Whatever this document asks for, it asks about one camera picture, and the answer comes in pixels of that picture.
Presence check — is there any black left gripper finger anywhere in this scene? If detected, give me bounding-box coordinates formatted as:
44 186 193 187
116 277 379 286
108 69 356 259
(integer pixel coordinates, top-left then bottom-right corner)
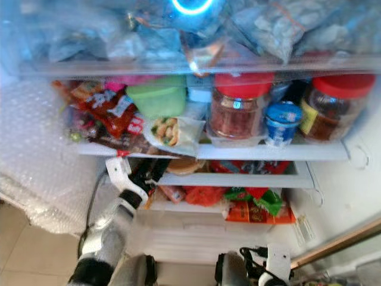
148 157 171 184

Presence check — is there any white fridge shelf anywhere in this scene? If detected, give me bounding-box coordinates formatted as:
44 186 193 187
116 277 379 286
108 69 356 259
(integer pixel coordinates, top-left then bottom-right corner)
77 140 351 161

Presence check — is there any clear plastic fridge drawer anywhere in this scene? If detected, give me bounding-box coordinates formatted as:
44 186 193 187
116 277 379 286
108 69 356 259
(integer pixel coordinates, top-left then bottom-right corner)
3 0 381 77

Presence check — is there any small pink food packet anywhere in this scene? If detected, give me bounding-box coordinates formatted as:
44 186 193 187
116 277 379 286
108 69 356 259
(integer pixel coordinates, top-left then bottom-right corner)
158 185 185 202

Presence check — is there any packaged wrap sandwich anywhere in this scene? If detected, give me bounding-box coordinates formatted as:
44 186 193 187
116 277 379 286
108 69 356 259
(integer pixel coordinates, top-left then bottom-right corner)
142 114 207 157

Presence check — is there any dark brown snack packet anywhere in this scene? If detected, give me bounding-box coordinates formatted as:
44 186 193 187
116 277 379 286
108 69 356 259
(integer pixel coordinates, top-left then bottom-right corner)
68 116 164 157

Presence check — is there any orange red food bag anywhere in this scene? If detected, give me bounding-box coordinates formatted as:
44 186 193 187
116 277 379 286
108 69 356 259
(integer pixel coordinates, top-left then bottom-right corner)
183 186 227 207

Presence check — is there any green plastic container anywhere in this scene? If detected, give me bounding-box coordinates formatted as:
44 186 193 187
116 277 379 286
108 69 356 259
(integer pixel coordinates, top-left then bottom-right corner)
126 76 187 119

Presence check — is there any red snack packet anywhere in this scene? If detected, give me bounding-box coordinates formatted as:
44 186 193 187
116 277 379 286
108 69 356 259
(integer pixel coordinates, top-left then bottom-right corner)
52 80 146 141

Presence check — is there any white plastic tub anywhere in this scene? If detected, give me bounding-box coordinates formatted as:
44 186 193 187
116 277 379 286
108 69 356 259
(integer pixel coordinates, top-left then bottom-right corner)
185 83 213 117

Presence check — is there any flat red food packet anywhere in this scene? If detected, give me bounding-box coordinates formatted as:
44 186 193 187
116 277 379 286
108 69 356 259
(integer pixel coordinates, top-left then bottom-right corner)
210 160 292 175

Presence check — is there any pink plastic lid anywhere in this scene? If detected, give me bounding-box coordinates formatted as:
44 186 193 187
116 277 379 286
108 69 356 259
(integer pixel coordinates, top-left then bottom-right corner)
104 79 129 93

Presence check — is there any clear bubble wrap sheet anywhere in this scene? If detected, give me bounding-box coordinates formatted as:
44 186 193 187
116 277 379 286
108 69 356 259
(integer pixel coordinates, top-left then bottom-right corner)
0 79 115 234

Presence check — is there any large red lid glass jar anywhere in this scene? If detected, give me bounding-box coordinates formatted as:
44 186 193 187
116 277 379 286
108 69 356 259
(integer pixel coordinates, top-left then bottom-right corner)
207 72 276 141

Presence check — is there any orange printed food package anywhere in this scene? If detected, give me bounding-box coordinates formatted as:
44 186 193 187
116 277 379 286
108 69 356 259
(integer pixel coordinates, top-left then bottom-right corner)
225 200 297 225

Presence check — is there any green snack packet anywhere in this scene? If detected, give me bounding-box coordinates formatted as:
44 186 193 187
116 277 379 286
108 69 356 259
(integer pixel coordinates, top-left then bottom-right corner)
225 187 283 216

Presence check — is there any blue yogurt cup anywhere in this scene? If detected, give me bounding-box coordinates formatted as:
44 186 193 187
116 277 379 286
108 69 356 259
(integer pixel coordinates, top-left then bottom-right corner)
264 101 304 147

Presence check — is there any clear plastic food bag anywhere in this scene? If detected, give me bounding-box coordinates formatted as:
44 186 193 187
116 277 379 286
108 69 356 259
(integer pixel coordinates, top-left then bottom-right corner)
232 0 340 63
36 6 155 63

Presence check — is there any yellow label red lid jar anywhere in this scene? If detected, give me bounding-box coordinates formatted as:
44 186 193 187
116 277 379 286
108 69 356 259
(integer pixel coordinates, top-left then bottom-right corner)
298 74 377 142

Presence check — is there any wooden counter edge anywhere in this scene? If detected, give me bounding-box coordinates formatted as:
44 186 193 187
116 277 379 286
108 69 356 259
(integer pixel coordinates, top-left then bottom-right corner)
291 216 381 270

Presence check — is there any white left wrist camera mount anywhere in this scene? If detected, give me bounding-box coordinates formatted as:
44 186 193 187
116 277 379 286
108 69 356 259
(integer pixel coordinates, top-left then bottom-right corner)
105 156 146 194

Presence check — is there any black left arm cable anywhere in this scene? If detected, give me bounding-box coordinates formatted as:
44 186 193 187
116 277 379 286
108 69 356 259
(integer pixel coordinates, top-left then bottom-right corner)
83 170 111 239

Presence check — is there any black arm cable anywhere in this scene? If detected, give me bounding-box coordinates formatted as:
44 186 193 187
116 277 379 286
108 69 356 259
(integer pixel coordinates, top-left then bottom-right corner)
83 170 111 239
239 246 289 284

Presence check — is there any white fridge drawer frame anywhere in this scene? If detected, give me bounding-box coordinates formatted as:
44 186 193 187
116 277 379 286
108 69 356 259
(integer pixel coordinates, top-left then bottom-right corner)
158 161 315 190

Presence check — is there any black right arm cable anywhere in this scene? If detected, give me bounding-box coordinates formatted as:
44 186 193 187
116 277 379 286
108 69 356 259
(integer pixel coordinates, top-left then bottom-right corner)
239 246 289 284

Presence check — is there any blue ring light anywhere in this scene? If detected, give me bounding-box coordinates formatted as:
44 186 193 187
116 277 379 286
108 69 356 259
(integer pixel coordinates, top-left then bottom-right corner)
171 0 218 16

